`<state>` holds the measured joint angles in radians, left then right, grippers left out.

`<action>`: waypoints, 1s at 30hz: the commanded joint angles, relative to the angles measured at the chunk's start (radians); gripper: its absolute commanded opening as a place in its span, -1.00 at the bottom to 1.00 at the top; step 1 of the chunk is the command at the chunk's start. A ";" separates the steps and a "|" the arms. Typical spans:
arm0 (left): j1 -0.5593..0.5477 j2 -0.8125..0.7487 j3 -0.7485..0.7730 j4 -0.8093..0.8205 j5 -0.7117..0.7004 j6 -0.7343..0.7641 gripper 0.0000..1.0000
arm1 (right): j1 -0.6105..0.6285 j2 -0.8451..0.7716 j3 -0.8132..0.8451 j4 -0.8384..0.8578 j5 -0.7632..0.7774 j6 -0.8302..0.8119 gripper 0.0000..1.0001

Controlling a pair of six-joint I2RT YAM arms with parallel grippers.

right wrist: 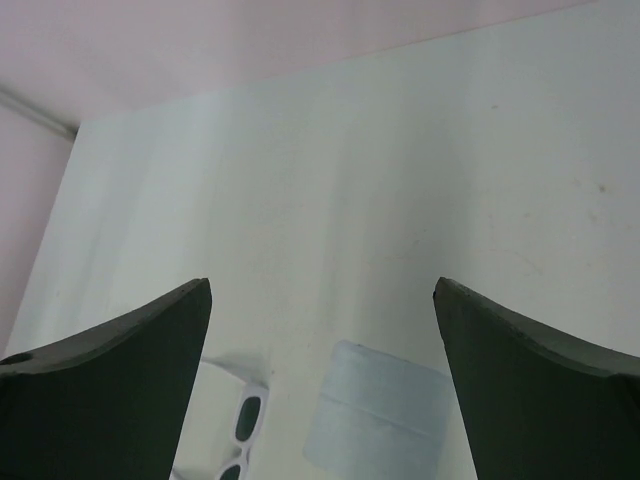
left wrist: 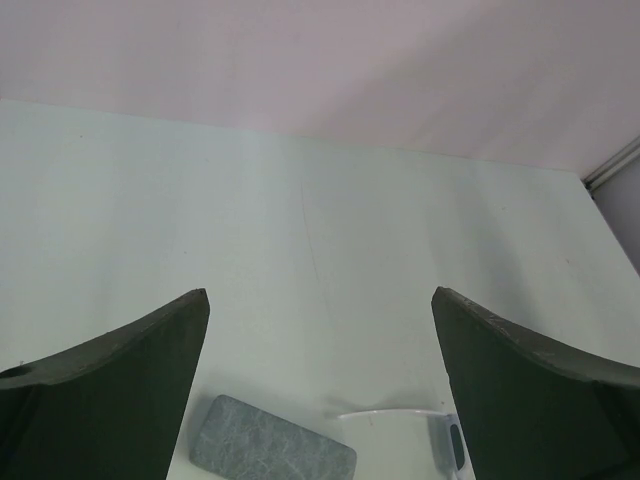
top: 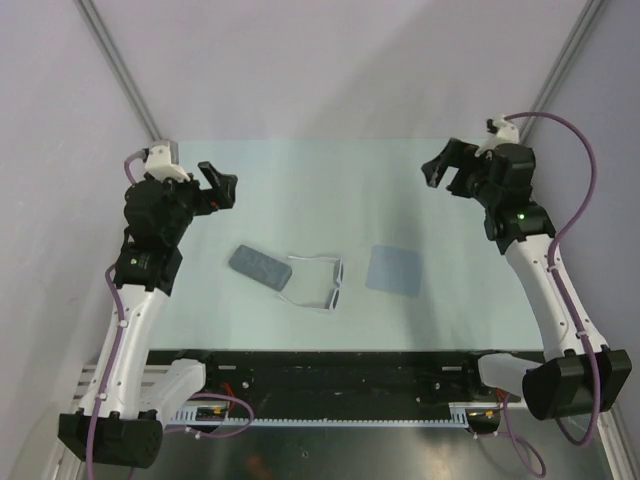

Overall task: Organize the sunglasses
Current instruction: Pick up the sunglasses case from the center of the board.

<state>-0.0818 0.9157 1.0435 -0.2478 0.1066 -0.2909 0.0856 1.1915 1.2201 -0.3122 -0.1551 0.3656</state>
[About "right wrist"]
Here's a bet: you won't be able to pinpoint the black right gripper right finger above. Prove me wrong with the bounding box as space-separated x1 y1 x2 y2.
433 278 639 479

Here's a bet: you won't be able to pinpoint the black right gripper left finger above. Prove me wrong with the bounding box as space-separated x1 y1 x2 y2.
1 278 211 479

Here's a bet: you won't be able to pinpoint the white sunglasses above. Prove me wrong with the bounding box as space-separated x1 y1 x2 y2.
170 357 269 479

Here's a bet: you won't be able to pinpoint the light blue cleaning cloth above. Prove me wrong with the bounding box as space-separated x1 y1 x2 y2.
303 340 454 479

